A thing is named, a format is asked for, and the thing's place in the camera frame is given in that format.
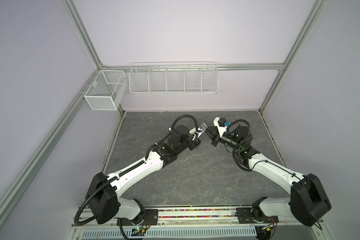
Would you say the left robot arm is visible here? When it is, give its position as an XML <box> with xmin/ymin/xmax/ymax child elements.
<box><xmin>74</xmin><ymin>115</ymin><xmax>207</xmax><ymax>227</ymax></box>

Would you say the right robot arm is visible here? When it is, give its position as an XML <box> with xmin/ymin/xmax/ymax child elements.
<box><xmin>207</xmin><ymin>117</ymin><xmax>332</xmax><ymax>227</ymax></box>

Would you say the white mesh box basket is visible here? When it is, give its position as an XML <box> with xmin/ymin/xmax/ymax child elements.
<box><xmin>84</xmin><ymin>70</ymin><xmax>128</xmax><ymax>111</ymax></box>

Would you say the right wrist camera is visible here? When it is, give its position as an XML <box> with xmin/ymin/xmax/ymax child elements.
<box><xmin>214</xmin><ymin>117</ymin><xmax>230</xmax><ymax>137</ymax></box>

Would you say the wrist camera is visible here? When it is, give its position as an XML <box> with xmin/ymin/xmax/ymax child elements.
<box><xmin>214</xmin><ymin>117</ymin><xmax>230</xmax><ymax>137</ymax></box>
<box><xmin>189</xmin><ymin>123</ymin><xmax>208</xmax><ymax>141</ymax></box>

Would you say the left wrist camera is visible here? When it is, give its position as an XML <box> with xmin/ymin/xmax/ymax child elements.
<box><xmin>189</xmin><ymin>123</ymin><xmax>208</xmax><ymax>141</ymax></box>

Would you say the white wire shelf basket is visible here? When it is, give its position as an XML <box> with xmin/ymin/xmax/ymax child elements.
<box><xmin>129</xmin><ymin>62</ymin><xmax>220</xmax><ymax>95</ymax></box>

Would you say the aluminium mounting rail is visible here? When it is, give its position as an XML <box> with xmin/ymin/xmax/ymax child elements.
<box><xmin>71</xmin><ymin>205</ymin><xmax>297</xmax><ymax>229</ymax></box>

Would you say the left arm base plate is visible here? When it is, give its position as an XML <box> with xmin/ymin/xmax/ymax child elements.
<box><xmin>121</xmin><ymin>209</ymin><xmax>159</xmax><ymax>226</ymax></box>

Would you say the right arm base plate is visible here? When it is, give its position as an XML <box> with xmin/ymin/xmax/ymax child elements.
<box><xmin>235</xmin><ymin>207</ymin><xmax>279</xmax><ymax>224</ymax></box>

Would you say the white vented cable duct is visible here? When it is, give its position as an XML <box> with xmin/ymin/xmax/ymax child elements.
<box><xmin>79</xmin><ymin>226</ymin><xmax>257</xmax><ymax>240</ymax></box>

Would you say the aluminium frame profile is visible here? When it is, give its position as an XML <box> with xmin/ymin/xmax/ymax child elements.
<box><xmin>0</xmin><ymin>1</ymin><xmax>311</xmax><ymax>229</ymax></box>

